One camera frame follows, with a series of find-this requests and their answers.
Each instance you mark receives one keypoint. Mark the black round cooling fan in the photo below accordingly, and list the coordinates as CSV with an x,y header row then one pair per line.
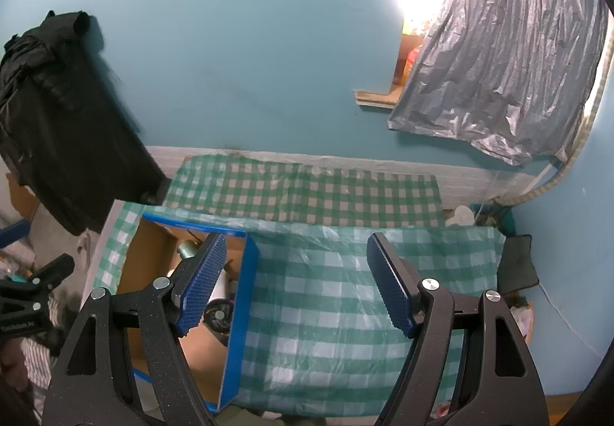
x,y
218,313

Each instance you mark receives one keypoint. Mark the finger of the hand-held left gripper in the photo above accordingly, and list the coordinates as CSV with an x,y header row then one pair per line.
x,y
48,275

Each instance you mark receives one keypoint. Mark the orange bottle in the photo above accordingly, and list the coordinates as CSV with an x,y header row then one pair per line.
x,y
412,64

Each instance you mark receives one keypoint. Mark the white plastic container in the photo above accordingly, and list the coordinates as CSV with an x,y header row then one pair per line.
x,y
460,216

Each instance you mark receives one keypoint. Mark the black hanging jacket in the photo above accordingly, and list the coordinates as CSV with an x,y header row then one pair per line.
x,y
62,119

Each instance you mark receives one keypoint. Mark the blue cardboard box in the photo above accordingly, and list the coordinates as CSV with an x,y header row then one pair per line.
x,y
240,311

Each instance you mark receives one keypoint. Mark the green beige checked cloth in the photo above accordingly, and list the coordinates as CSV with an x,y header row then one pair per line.
x,y
307,191

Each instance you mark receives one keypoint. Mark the teal round tin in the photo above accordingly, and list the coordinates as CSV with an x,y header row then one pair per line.
x,y
188,247

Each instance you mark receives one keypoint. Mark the grey striped cloth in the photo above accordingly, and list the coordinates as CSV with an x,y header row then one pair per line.
x,y
41,359

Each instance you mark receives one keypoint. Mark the wooden furniture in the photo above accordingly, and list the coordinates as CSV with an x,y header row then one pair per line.
x,y
566,409

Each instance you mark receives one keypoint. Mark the silver plastic curtain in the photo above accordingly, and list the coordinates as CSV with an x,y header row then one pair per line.
x,y
508,47

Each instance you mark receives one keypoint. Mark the black cushion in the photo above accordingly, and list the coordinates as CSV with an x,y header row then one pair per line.
x,y
518,263

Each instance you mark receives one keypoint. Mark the white charger adapter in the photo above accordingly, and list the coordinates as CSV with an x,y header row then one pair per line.
x,y
220,287

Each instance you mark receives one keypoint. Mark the wooden window ledge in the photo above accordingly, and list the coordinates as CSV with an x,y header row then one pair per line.
x,y
376,98

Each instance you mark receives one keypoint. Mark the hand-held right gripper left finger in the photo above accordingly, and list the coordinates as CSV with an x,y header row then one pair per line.
x,y
201,282

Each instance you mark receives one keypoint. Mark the teal checked plastic tablecloth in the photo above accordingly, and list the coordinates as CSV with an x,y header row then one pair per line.
x,y
326,301

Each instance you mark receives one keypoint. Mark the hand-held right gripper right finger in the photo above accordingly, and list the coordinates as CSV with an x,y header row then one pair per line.
x,y
391,287

